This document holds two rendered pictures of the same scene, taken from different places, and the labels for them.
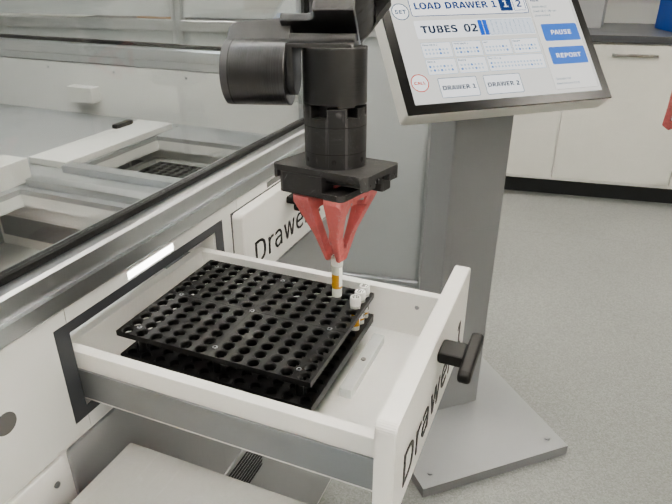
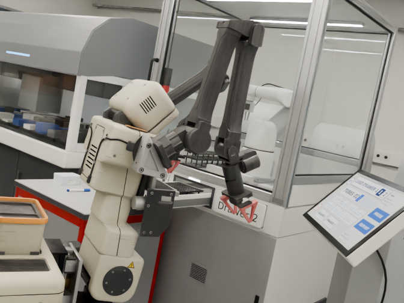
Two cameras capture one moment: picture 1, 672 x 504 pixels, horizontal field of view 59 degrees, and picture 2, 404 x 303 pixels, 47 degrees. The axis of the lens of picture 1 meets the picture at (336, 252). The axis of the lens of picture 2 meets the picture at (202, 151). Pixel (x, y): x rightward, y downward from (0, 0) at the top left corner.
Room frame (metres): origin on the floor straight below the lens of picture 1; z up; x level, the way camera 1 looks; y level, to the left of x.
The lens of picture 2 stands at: (1.28, -2.15, 1.36)
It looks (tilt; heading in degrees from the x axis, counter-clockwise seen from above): 6 degrees down; 106
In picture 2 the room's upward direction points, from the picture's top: 11 degrees clockwise
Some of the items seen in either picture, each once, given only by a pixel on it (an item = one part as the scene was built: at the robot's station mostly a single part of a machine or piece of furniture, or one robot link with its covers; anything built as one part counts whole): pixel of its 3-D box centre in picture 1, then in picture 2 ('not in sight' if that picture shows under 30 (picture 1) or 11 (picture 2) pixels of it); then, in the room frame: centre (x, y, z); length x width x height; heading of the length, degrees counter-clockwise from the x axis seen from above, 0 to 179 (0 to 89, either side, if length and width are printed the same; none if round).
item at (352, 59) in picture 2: not in sight; (347, 95); (1.27, 0.45, 1.52); 0.87 x 0.01 x 0.86; 67
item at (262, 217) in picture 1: (285, 214); (238, 208); (0.89, 0.08, 0.87); 0.29 x 0.02 x 0.11; 157
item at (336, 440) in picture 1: (247, 336); (177, 193); (0.56, 0.10, 0.86); 0.40 x 0.26 x 0.06; 67
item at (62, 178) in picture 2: not in sight; (67, 178); (-0.10, 0.13, 0.79); 0.13 x 0.09 x 0.05; 68
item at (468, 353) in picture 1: (458, 354); not in sight; (0.47, -0.12, 0.91); 0.07 x 0.04 x 0.01; 157
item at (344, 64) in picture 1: (328, 74); not in sight; (0.54, 0.01, 1.15); 0.07 x 0.06 x 0.07; 81
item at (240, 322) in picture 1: (253, 334); (175, 192); (0.55, 0.09, 0.87); 0.22 x 0.18 x 0.06; 67
